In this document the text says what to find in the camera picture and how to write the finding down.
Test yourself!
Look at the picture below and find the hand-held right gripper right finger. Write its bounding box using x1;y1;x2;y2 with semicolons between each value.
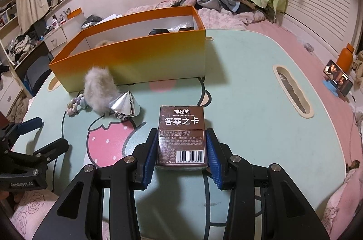
206;128;331;240

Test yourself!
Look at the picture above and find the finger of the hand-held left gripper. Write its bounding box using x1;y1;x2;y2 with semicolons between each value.
8;117;44;143
32;137;69;166

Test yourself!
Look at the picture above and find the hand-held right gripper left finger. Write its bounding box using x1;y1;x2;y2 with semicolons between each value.
32;128;159;240

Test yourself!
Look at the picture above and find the brown card box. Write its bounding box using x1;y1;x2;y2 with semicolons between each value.
157;105;210;171

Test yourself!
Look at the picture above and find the silver cone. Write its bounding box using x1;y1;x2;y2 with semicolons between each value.
109;91;141;121

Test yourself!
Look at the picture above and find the orange cardboard box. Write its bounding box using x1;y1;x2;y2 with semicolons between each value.
49;5;206;92

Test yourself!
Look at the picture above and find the black case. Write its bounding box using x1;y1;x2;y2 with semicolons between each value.
149;28;171;36

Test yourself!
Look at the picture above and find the beige quilted cloth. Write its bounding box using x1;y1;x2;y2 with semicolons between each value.
6;95;29;121

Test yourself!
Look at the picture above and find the pink floral cloth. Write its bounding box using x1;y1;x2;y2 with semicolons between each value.
10;172;362;240

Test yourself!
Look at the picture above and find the white drawer cabinet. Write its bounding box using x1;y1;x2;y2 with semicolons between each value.
0;76;23;113

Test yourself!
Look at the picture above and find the dark blue chair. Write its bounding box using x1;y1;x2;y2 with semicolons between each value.
24;54;53;96

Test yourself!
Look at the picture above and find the grey fur pompom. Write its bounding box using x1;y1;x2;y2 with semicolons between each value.
83;67;121;113

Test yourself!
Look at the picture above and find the black and white clothes heap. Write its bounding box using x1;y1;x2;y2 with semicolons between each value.
7;33;43;62

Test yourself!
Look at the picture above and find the white desk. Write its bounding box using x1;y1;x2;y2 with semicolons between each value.
42;19;87;52

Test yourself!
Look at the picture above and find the white shelf unit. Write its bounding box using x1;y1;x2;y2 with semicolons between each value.
0;0;22;34

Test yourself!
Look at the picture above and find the black plastic bag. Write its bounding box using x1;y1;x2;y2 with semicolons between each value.
81;15;104;31

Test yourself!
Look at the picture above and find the white box orange lid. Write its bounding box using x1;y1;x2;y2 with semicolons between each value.
66;8;84;20

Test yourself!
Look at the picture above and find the blue phone stand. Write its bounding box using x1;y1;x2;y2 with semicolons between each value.
322;78;341;96

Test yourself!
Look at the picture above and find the pink bed sheet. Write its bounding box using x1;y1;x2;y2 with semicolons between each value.
247;20;363;240

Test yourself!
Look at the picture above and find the pink fluffy blanket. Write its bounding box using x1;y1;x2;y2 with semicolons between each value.
125;0;267;29

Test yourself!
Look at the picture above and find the smartphone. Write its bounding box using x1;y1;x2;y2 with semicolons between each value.
323;59;353;97

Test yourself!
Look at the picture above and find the orange bottle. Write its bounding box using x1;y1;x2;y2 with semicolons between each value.
337;43;355;72

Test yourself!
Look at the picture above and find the pastel bead keychain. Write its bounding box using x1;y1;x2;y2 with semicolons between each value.
66;95;87;116

